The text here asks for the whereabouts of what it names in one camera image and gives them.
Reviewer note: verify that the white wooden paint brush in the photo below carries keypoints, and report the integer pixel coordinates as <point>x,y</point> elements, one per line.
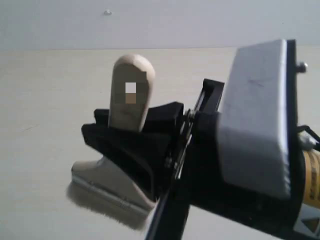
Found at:
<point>101,186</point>

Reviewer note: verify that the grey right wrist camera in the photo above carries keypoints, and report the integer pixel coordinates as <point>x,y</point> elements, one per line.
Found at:
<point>256,131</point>

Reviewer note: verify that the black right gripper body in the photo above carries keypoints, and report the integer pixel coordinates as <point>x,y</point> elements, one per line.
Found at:
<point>201,183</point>

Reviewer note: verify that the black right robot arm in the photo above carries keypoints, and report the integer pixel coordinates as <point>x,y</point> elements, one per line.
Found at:
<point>174,160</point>

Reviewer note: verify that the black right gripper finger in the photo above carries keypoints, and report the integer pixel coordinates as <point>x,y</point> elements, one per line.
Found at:
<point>134,118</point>
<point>140,155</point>

